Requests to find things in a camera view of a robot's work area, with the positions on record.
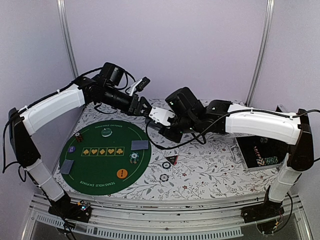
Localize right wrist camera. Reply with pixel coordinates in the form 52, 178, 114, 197
148, 106, 176, 127

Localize left aluminium frame post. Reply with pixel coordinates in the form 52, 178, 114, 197
56, 0, 79, 78

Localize green poker mat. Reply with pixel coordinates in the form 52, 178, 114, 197
58, 120, 152, 196

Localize aluminium frame post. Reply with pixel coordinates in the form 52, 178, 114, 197
56, 0, 79, 78
245, 0, 275, 107

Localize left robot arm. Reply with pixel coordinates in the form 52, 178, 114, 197
3, 62, 151, 222

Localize green white chip stack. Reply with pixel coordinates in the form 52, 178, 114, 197
129, 152, 139, 164

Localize front aluminium rail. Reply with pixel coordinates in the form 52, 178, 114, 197
21, 193, 315, 240

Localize blue playing card deck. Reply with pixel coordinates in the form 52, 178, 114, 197
144, 119, 165, 131

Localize black white poker chip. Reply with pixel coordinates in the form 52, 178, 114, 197
162, 162, 171, 169

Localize dealt blue card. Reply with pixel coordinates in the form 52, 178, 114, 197
59, 159, 74, 175
131, 140, 149, 151

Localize clear dealer button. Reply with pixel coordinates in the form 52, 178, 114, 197
101, 128, 113, 138

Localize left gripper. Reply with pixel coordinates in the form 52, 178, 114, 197
102, 85, 151, 117

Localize right aluminium frame post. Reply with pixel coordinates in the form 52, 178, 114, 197
245, 0, 275, 107

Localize black red triangular chip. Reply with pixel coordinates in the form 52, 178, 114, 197
165, 155, 179, 166

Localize purple small blind button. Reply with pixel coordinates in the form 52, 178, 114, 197
67, 146, 76, 153

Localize poker chips in case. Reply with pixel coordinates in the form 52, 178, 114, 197
253, 137, 279, 167

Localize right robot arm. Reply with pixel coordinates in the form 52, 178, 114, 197
149, 87, 315, 223

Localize red black chip stack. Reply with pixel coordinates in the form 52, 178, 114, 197
74, 132, 83, 143

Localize orange big blind button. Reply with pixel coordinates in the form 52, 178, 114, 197
116, 168, 128, 179

